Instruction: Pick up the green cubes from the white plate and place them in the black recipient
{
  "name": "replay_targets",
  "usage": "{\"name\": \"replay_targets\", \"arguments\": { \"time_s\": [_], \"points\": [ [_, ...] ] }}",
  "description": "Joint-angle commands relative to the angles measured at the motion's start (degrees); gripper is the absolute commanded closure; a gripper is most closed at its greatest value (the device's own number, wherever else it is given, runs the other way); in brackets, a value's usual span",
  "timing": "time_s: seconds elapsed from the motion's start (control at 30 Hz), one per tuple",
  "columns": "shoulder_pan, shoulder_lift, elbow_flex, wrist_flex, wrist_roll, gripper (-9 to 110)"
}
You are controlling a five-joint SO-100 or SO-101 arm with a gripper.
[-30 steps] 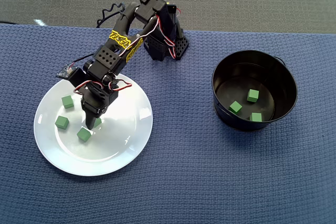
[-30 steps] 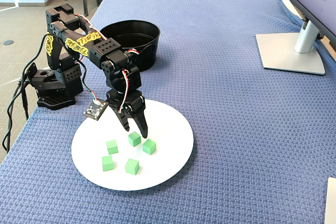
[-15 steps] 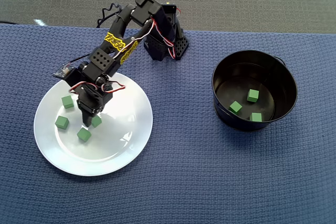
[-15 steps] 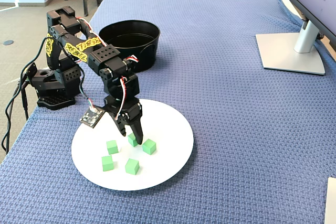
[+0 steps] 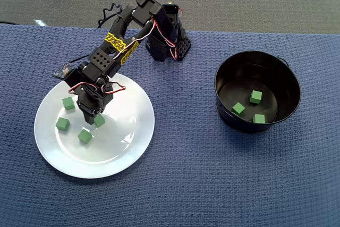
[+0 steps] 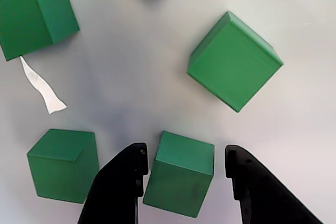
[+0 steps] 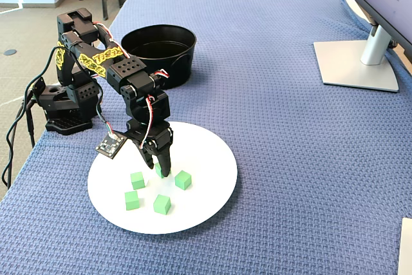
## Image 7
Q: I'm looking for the white round plate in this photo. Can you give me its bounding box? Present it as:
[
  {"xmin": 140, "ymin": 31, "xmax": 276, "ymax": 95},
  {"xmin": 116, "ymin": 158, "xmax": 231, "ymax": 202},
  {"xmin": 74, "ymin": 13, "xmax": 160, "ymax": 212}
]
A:
[{"xmin": 87, "ymin": 121, "xmax": 239, "ymax": 235}]

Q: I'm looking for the thin black camera cable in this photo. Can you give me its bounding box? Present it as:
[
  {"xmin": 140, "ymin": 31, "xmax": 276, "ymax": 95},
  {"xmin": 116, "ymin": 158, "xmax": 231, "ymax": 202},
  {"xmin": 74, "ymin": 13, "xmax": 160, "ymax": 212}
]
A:
[{"xmin": 27, "ymin": 44, "xmax": 117, "ymax": 137}]

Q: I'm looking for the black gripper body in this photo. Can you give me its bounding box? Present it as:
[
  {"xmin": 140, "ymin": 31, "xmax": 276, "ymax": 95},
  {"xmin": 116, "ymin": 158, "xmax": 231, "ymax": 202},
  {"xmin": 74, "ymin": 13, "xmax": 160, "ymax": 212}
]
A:
[{"xmin": 124, "ymin": 119, "xmax": 175, "ymax": 157}]

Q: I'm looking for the black power cable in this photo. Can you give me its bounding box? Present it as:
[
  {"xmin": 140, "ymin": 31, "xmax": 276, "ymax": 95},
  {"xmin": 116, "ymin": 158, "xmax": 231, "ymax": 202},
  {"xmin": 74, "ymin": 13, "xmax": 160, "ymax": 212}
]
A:
[{"xmin": 1, "ymin": 100, "xmax": 30, "ymax": 191}]

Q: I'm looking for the silver computer monitor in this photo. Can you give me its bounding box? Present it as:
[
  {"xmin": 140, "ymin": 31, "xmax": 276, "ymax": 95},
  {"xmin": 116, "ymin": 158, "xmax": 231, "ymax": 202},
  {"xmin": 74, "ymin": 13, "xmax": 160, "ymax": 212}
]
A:
[{"xmin": 314, "ymin": 0, "xmax": 412, "ymax": 93}]

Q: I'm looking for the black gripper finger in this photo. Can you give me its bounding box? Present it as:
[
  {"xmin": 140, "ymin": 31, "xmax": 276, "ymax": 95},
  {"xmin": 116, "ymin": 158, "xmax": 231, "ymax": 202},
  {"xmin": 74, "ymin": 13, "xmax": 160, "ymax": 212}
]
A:
[
  {"xmin": 138, "ymin": 144, "xmax": 157, "ymax": 169},
  {"xmin": 156, "ymin": 144, "xmax": 174, "ymax": 178}
]

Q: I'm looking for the small wrist camera board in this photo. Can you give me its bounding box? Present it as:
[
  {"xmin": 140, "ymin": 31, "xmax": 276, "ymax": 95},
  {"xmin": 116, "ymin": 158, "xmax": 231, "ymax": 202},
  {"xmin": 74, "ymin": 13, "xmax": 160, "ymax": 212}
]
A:
[{"xmin": 95, "ymin": 131, "xmax": 127, "ymax": 160}]

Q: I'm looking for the black metal bucket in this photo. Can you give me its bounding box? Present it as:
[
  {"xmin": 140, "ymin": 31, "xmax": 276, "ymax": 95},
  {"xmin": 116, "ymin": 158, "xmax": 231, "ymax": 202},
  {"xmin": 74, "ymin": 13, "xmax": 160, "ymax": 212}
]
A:
[{"xmin": 120, "ymin": 24, "xmax": 197, "ymax": 90}]

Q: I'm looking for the black usb cable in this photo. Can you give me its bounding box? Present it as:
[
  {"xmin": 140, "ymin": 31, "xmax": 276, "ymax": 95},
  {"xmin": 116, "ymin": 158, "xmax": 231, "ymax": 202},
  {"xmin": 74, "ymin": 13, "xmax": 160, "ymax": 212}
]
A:
[{"xmin": 26, "ymin": 104, "xmax": 37, "ymax": 147}]

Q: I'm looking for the white flat board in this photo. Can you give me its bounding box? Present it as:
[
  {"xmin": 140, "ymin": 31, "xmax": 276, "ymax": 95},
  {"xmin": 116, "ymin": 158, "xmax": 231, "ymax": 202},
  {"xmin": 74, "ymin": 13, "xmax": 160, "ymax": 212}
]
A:
[{"xmin": 398, "ymin": 217, "xmax": 412, "ymax": 275}]

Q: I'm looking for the blue woven tablecloth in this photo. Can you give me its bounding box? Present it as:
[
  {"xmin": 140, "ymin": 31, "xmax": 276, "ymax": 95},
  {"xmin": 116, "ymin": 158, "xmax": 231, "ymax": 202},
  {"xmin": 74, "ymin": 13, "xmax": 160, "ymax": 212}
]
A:
[{"xmin": 0, "ymin": 0, "xmax": 412, "ymax": 275}]

